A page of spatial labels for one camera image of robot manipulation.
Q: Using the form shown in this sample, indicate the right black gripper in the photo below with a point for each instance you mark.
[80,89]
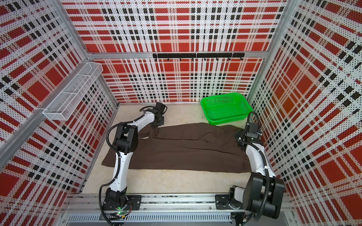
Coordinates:
[238,134]

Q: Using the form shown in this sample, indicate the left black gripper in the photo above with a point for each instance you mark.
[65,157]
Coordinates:
[161,122]

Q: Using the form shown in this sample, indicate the brown trousers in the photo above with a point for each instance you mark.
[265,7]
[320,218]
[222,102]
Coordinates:
[195,146]

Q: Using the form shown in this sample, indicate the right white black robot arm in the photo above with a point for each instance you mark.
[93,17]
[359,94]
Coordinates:
[264,192]

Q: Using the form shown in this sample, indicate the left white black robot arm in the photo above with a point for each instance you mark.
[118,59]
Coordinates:
[122,138]

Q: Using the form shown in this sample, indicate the green plastic basket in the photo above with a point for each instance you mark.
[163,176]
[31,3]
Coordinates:
[225,108]

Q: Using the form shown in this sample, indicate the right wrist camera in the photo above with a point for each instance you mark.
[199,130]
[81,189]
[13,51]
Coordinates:
[254,131]

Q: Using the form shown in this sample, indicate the black hook rail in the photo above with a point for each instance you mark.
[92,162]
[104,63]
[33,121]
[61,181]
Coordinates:
[197,55]

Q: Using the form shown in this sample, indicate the white wire mesh shelf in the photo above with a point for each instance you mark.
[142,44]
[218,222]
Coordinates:
[66,102]

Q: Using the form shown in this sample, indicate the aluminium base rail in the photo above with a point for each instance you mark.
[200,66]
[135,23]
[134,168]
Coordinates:
[200,209]

